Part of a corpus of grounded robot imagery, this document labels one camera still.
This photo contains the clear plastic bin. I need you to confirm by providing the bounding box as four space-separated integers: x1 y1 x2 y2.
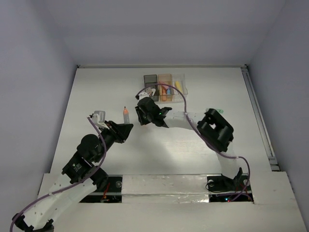
172 73 188 102

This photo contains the orange utility knife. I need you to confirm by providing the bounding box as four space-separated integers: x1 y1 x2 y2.
161 88 167 102

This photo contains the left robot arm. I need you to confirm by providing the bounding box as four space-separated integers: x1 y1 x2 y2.
10 119 133 232

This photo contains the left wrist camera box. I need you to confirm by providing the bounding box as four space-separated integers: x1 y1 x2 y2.
89 110 107 128

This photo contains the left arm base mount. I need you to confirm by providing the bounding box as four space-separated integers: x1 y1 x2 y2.
80 175 123 203

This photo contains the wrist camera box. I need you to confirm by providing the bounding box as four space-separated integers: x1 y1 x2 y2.
89 110 107 128
135 91 149 101

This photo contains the smoky grey plastic bin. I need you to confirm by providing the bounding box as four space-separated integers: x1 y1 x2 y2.
143 74 159 102

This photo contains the pink correction tape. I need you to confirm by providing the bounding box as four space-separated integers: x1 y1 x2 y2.
145 87 156 97

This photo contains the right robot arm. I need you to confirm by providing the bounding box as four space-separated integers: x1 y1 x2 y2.
135 97 243 189

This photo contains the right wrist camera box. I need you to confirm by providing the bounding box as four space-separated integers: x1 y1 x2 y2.
135 91 149 101

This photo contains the aluminium side rail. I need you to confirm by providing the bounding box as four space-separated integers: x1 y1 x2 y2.
241 65 281 172

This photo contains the orange highlighter pen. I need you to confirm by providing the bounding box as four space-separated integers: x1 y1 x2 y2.
123 107 130 124

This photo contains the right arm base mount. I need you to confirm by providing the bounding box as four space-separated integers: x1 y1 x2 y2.
205 168 253 203

